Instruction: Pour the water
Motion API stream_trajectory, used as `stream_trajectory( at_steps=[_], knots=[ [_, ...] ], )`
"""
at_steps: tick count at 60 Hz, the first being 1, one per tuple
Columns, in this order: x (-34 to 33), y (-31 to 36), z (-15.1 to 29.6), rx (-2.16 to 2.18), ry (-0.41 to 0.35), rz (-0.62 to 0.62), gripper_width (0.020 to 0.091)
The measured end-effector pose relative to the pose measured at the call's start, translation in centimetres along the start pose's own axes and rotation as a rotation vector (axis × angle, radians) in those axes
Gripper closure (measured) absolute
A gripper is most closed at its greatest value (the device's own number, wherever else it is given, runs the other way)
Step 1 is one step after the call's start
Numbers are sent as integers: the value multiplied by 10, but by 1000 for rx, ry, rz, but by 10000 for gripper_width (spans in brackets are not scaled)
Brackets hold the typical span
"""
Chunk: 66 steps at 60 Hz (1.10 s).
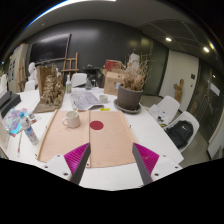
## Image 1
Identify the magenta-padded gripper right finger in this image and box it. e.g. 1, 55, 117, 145
132, 142, 183, 186

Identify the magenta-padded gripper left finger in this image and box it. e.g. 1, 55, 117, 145
43, 142, 92, 186

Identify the white bottle with blue cap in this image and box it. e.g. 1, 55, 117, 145
18, 111, 40, 146

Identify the white mug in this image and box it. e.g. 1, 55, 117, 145
61, 110, 82, 129

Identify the tan wooden board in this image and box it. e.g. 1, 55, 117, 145
35, 109, 139, 169

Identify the flat round red coaster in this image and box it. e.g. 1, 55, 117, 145
89, 120, 105, 131

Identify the black backpack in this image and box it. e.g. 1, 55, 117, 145
165, 119, 194, 150

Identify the grey plant saucer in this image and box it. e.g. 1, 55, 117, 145
113, 98, 143, 115

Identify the white chair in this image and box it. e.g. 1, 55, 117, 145
163, 110, 200, 153
70, 72, 88, 88
148, 95, 181, 128
23, 79, 36, 93

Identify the thin wooden stick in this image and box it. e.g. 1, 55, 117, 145
17, 131, 24, 158

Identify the newspaper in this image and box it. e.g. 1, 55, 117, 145
69, 89, 105, 112

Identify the grey pot with dried plant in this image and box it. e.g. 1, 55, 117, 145
116, 53, 151, 112

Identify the small glass cup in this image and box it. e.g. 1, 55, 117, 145
98, 94, 109, 104

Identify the green spray bottle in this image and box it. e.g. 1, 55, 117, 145
65, 74, 73, 94

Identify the holographic colourful sheet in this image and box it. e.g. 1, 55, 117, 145
1, 107, 31, 138

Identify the brown wooden sculpture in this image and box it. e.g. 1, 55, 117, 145
33, 63, 67, 114

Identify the grey conical flask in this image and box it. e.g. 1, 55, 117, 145
84, 77, 93, 91

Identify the cardboard box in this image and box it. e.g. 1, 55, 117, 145
103, 68, 126, 97

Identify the black foam block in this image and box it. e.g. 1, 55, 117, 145
0, 94, 23, 118
0, 89, 13, 108

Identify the wooden easel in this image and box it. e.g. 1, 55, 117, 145
61, 52, 80, 83
18, 58, 28, 91

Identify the white plaster bust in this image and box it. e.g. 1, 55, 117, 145
27, 62, 38, 83

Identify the red box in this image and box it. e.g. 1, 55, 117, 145
104, 59, 124, 72

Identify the white plaster figure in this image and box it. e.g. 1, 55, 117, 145
129, 51, 140, 64

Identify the white cabinet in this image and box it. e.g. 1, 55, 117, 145
7, 43, 29, 94

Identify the long ceiling light strip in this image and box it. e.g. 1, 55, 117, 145
24, 0, 118, 29

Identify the wooden wall figure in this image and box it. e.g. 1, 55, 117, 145
173, 78, 185, 104

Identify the black wall screen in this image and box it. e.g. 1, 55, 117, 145
29, 33, 72, 64

